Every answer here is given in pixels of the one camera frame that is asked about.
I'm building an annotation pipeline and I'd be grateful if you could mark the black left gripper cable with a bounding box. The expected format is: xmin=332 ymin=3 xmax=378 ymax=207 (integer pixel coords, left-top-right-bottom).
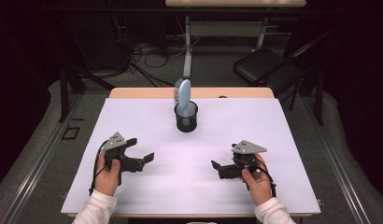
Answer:
xmin=88 ymin=139 xmax=108 ymax=197

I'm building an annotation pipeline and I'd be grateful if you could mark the metal floor rail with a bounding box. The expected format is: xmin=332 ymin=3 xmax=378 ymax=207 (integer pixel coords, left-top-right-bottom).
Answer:
xmin=300 ymin=95 xmax=374 ymax=224
xmin=0 ymin=92 xmax=85 ymax=224

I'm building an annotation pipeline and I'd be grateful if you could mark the black mesh cup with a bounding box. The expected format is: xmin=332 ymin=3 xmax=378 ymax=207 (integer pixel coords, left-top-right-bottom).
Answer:
xmin=173 ymin=99 xmax=199 ymax=133

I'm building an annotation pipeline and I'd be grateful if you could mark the white table mat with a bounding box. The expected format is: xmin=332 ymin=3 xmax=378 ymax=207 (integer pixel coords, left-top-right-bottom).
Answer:
xmin=60 ymin=97 xmax=322 ymax=216

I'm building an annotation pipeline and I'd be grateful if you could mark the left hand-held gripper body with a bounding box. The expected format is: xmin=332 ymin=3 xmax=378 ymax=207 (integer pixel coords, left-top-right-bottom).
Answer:
xmin=99 ymin=132 xmax=146 ymax=187

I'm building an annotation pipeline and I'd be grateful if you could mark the tangle of black floor cables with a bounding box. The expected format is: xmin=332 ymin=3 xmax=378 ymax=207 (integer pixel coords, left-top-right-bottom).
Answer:
xmin=109 ymin=15 xmax=178 ymax=89

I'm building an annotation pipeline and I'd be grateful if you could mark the light blue hairbrush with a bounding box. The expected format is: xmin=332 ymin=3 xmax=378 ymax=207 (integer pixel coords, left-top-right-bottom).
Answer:
xmin=173 ymin=77 xmax=192 ymax=127

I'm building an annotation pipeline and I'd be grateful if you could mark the white frame desk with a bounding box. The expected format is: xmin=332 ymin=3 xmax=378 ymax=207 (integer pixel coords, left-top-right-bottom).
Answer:
xmin=164 ymin=0 xmax=307 ymax=79

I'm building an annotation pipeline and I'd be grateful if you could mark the person's right hand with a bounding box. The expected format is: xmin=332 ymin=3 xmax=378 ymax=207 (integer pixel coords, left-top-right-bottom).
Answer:
xmin=240 ymin=153 xmax=275 ymax=207

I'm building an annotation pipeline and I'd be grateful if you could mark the black metal stand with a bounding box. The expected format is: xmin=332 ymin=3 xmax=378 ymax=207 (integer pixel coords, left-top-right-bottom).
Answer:
xmin=57 ymin=64 xmax=117 ymax=124
xmin=313 ymin=68 xmax=326 ymax=127

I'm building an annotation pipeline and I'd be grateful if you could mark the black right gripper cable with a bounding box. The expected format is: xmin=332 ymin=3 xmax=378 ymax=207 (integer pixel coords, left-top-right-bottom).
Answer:
xmin=235 ymin=154 xmax=277 ymax=199

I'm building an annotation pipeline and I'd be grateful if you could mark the wooden table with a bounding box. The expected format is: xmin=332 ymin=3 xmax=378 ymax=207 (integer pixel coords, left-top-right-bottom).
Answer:
xmin=66 ymin=87 xmax=306 ymax=218

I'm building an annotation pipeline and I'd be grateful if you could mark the black folding chair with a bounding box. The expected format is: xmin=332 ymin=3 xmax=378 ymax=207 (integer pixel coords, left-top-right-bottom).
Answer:
xmin=232 ymin=29 xmax=336 ymax=112

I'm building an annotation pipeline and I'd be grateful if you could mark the person's left hand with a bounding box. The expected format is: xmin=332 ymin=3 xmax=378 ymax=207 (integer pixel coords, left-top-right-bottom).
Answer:
xmin=93 ymin=151 xmax=122 ymax=197

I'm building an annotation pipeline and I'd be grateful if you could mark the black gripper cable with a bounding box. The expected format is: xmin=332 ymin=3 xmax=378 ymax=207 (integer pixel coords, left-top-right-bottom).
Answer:
xmin=235 ymin=154 xmax=277 ymax=199
xmin=88 ymin=139 xmax=108 ymax=197

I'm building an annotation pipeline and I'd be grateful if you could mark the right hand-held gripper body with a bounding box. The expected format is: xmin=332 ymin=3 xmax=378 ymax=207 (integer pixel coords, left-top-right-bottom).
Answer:
xmin=217 ymin=140 xmax=268 ymax=191

